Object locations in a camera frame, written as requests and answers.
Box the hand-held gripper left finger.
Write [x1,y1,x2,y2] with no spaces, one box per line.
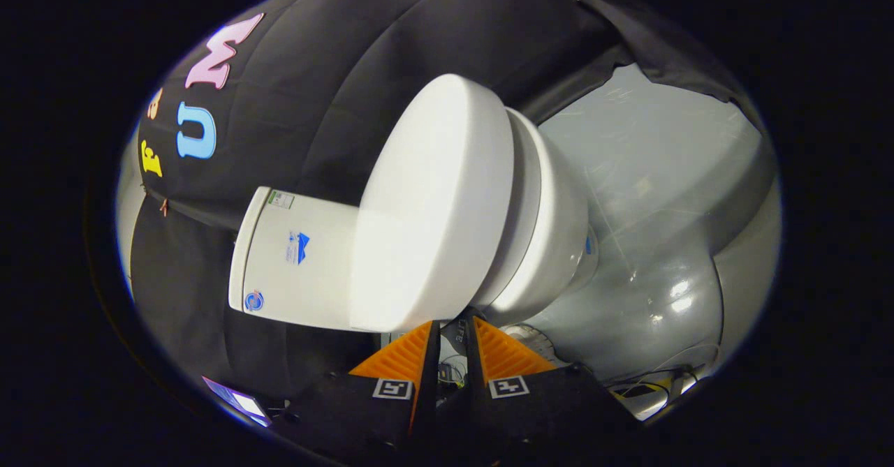
[279,319,443,457]

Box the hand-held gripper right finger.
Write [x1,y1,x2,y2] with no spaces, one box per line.
[437,315,640,463]

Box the white toilet lid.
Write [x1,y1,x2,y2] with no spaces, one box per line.
[349,74,516,334]

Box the white toilet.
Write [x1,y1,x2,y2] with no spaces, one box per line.
[228,108,601,334]

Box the white toilet seat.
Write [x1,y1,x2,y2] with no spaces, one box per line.
[485,108,544,309]

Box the computer monitor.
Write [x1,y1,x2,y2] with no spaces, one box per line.
[202,376,274,428]

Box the black backdrop cloth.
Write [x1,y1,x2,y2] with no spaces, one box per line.
[129,0,769,412]

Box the tangle of floor cables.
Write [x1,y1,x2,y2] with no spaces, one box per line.
[606,343,721,403]

